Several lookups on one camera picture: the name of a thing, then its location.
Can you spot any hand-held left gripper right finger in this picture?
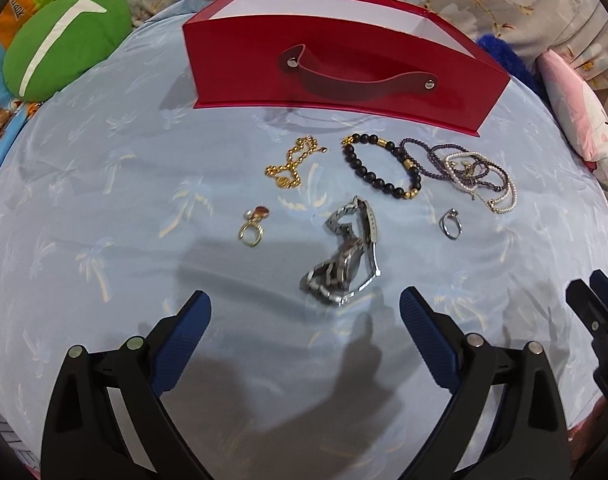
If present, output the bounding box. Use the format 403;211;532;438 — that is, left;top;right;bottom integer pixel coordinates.
399;286;572;480

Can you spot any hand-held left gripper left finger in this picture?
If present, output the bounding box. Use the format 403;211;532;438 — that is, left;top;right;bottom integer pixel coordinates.
40;289;215;480

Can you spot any silver metal wristwatch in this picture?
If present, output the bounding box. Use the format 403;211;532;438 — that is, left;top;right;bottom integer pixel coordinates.
299;200;369;306

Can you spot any silver ring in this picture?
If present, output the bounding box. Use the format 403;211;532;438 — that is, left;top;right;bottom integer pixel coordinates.
438;207;463;242

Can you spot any gold ring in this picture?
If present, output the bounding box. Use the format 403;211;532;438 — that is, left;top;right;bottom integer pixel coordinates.
238;205;272;250

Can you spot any white pearl necklace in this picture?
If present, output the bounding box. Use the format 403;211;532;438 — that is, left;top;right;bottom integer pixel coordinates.
444;152;518;216

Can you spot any black bead bracelet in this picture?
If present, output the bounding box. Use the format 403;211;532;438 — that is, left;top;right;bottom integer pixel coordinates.
342;132;422;202

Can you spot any gold chain bracelet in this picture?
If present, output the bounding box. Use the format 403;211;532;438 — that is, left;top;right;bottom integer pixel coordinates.
265;136;329;191

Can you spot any purple bead necklace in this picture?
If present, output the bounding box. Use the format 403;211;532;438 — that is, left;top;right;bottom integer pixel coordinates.
401;140;512;196

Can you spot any red gift box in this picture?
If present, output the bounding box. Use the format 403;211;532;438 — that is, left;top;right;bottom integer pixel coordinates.
182;0;512;138

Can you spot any pink cloth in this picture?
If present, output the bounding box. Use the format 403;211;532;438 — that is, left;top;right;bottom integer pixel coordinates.
566;397;608;466

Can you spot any light blue palm print sheet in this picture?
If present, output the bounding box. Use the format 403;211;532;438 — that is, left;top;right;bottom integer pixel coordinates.
0;0;608;480

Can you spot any pink cartoon pillow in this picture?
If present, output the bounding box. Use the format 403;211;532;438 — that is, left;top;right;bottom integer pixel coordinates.
536;50;608;196

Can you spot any blue plush toy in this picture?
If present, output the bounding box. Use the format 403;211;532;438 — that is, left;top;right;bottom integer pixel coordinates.
476;34;539;93

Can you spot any green pillow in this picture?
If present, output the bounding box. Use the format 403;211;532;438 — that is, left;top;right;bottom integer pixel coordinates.
3;0;132;103

